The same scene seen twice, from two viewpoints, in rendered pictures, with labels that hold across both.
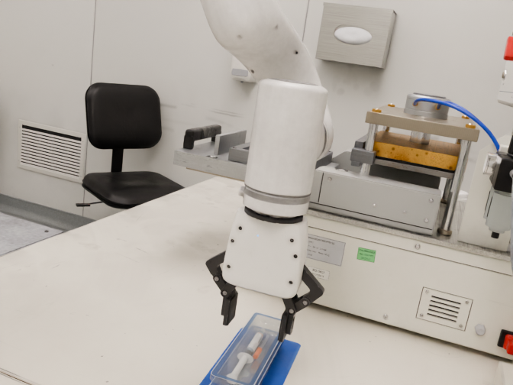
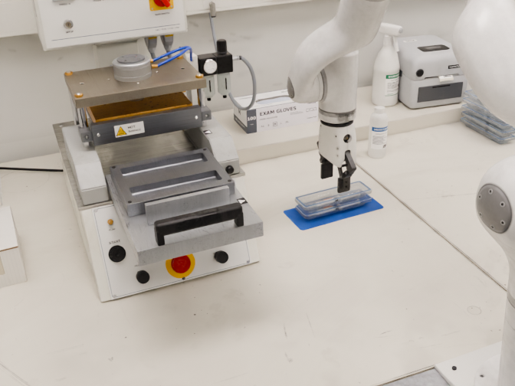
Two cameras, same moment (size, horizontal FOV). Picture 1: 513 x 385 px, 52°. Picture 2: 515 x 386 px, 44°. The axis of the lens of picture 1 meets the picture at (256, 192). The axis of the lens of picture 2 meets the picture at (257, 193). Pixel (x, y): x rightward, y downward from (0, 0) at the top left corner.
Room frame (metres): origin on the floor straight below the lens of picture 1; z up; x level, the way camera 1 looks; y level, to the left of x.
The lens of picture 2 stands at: (1.61, 0.89, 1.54)
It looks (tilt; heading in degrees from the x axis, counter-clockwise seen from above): 29 degrees down; 231
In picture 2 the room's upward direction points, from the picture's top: 2 degrees counter-clockwise
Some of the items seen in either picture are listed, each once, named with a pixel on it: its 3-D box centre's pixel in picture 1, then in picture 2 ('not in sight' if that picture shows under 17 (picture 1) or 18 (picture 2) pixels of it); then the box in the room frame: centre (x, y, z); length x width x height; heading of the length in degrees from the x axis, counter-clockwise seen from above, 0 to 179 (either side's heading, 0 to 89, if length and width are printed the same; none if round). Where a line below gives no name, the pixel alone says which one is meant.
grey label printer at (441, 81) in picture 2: not in sight; (423, 70); (-0.04, -0.29, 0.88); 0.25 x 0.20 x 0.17; 65
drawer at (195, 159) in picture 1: (261, 156); (178, 196); (1.08, 0.00, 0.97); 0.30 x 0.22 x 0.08; 72
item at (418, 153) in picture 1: (419, 138); (139, 94); (0.98, -0.29, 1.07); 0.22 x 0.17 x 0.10; 162
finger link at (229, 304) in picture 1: (223, 296); (346, 181); (0.65, 0.02, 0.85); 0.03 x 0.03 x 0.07; 75
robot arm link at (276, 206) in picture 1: (274, 198); (337, 112); (0.64, -0.02, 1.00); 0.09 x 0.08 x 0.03; 75
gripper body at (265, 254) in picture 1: (268, 244); (336, 138); (0.63, -0.03, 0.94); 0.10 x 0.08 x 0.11; 75
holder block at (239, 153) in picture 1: (283, 155); (170, 179); (1.07, -0.04, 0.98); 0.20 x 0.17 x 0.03; 162
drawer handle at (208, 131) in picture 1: (203, 136); (199, 223); (1.12, 0.13, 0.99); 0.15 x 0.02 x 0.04; 162
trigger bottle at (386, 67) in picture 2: not in sight; (387, 64); (0.09, -0.33, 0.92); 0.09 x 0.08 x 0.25; 92
